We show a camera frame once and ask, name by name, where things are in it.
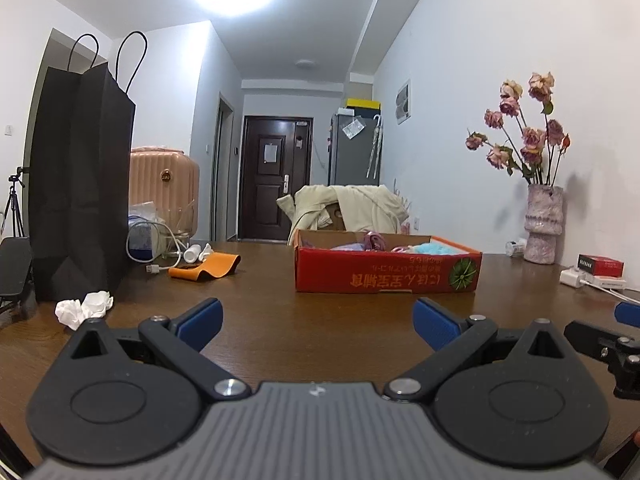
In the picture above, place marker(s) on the yellow box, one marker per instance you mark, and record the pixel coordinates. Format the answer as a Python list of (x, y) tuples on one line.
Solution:
[(363, 104)]

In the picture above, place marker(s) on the red cardboard box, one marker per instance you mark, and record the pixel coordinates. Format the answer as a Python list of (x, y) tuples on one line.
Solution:
[(375, 272)]

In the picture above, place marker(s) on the small red box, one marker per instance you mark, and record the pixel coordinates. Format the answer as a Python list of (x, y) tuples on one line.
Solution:
[(600, 265)]

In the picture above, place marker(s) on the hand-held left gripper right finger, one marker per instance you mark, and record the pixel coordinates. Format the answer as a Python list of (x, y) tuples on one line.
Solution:
[(435, 322)]

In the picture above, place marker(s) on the pink textured vase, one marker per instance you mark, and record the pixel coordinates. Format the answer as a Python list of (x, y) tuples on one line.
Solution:
[(544, 225)]

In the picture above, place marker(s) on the pink ribbed suitcase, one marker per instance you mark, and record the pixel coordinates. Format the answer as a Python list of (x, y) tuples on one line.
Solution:
[(165, 175)]

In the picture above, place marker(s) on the white paper notice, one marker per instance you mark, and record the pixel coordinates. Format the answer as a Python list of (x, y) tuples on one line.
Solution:
[(270, 153)]

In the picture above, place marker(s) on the white power adapter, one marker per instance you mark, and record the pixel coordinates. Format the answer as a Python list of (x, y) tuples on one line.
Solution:
[(575, 277)]

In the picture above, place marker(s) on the brown cardboard box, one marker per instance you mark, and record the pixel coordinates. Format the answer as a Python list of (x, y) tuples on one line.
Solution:
[(335, 217)]

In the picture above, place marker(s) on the white folded umbrella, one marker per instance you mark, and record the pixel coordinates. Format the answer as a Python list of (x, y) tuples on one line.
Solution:
[(375, 145)]

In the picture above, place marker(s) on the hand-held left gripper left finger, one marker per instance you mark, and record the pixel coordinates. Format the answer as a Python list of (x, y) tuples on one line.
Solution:
[(202, 322)]

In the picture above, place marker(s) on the dried pink roses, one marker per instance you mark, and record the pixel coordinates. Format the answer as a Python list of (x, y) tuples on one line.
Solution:
[(532, 137)]

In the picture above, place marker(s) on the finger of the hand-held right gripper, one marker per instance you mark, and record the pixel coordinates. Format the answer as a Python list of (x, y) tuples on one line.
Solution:
[(585, 337), (629, 315)]

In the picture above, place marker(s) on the grey refrigerator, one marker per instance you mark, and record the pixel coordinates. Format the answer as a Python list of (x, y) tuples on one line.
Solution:
[(350, 155)]

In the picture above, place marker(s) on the clear glass jar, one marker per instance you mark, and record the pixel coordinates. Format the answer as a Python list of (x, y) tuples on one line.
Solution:
[(182, 225)]

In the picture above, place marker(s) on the blue fluffy cloth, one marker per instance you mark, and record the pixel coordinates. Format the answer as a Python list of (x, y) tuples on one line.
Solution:
[(440, 249)]

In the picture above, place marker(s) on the white power strip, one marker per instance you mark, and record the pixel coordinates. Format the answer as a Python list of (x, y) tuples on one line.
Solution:
[(612, 282)]

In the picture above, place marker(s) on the clear plastic bag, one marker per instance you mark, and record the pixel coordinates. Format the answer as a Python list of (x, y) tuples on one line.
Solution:
[(149, 212)]

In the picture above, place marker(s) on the purple linen pouch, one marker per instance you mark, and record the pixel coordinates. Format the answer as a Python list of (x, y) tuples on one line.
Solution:
[(347, 248)]

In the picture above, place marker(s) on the black paper shopping bag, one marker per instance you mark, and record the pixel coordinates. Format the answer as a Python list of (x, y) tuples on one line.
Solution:
[(75, 185)]

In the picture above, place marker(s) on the grey inner door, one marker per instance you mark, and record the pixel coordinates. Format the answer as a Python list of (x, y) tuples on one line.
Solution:
[(222, 170)]

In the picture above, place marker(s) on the beige coat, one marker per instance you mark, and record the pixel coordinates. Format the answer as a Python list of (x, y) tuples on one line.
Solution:
[(370, 210)]

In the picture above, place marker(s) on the dark brown entrance door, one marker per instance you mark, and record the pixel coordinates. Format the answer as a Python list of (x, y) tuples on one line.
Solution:
[(272, 195)]

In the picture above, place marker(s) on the pink satin cloth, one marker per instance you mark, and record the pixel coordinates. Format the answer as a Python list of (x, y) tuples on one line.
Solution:
[(374, 241)]

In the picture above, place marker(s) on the small white bottle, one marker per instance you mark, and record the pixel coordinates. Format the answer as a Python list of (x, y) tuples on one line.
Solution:
[(196, 252)]

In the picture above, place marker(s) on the small ceiling lamp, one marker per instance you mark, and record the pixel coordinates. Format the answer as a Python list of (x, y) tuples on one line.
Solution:
[(306, 63)]

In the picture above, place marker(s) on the black phone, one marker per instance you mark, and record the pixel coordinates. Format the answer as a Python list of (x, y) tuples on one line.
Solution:
[(15, 270)]

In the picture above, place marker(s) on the black tripod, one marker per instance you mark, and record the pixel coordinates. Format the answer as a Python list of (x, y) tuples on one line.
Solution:
[(15, 195)]

